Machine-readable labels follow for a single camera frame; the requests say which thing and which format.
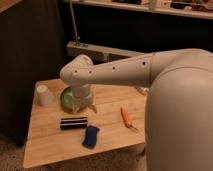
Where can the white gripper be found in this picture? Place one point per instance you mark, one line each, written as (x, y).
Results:
(82, 97)

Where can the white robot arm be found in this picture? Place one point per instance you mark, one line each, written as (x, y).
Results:
(179, 106)

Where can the green bowl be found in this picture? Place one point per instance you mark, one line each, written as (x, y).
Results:
(66, 98)

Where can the black striped rectangular box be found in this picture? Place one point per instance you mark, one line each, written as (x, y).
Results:
(73, 123)

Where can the white upside-down cup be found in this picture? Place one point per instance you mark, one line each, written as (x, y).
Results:
(45, 96)

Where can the wooden folding table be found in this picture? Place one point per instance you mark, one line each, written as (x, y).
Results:
(47, 143)

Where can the long grey case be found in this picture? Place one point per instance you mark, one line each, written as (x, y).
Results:
(99, 53)

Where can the metal pole stand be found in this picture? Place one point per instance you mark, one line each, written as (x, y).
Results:
(76, 35)

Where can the wooden shelf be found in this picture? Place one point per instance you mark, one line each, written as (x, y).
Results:
(202, 9)

